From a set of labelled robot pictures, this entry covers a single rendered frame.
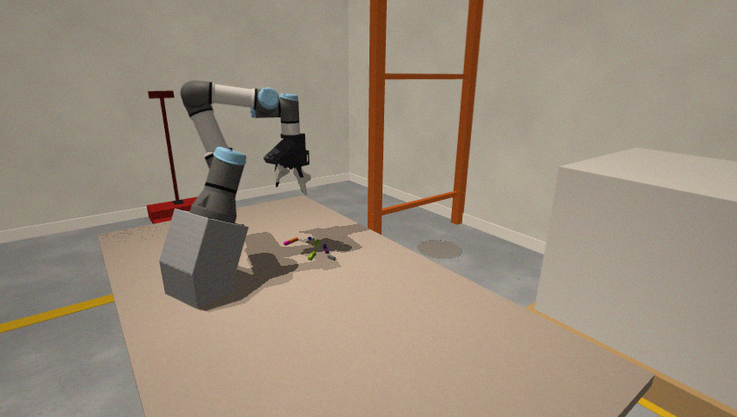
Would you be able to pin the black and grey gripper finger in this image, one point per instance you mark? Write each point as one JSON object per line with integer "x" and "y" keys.
{"x": 302, "y": 177}
{"x": 280, "y": 172}

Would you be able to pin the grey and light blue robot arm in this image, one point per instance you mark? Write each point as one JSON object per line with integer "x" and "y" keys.
{"x": 218, "y": 198}

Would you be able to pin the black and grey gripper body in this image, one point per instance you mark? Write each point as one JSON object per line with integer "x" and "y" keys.
{"x": 298, "y": 151}

